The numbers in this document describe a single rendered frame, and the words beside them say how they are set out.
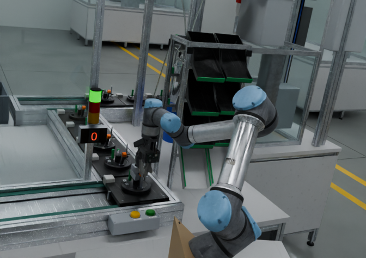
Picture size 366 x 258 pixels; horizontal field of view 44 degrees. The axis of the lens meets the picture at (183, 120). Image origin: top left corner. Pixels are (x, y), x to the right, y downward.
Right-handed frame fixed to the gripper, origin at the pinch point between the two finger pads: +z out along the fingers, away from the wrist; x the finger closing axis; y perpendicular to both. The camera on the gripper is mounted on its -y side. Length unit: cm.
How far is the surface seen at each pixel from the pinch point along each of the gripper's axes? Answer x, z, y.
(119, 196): -10.3, 10.3, 0.0
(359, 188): 317, 107, -127
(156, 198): 5.8, 10.3, 5.1
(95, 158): -9.5, 8.9, -39.3
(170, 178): 19.3, 8.9, -9.2
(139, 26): 342, 51, -837
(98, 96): -18.4, -31.5, -15.5
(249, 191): 70, 21, -9
